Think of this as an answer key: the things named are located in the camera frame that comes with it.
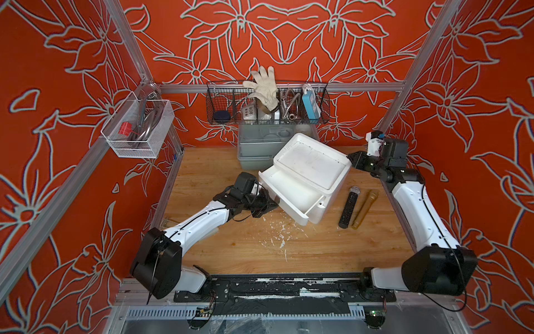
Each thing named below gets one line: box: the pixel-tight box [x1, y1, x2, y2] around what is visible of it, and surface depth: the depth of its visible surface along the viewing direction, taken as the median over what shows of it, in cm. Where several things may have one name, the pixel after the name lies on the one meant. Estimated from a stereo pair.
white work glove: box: [242, 65, 280, 115], surface depth 91 cm
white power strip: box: [241, 105, 257, 121], surface depth 95 cm
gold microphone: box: [351, 189, 379, 230], surface depth 94 cm
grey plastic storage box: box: [237, 123, 320, 170], surface depth 102 cm
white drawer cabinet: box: [258, 132, 353, 226], surface depth 83 cm
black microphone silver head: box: [338, 185, 361, 229], surface depth 94 cm
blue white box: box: [301, 84, 322, 120], surface depth 89 cm
